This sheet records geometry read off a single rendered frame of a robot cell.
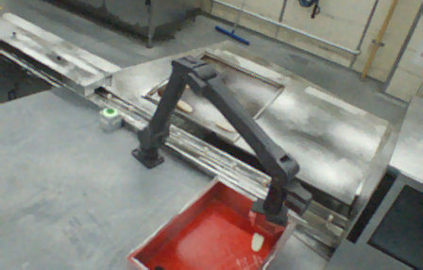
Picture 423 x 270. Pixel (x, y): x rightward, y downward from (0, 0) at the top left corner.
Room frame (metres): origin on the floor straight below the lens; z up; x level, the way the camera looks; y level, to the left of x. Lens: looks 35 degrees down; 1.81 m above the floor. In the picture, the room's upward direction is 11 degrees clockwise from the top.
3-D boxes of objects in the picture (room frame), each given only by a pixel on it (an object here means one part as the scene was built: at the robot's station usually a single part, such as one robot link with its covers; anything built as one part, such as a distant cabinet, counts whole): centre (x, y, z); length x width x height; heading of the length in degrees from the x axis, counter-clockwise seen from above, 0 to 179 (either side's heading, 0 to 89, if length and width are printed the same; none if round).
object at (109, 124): (1.30, 0.41, 0.84); 0.08 x 0.08 x 0.11; 63
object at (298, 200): (0.80, -0.28, 1.12); 0.11 x 0.09 x 0.12; 54
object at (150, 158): (1.15, 0.21, 0.86); 0.12 x 0.09 x 0.08; 53
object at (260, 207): (0.82, -0.25, 1.02); 0.10 x 0.07 x 0.07; 78
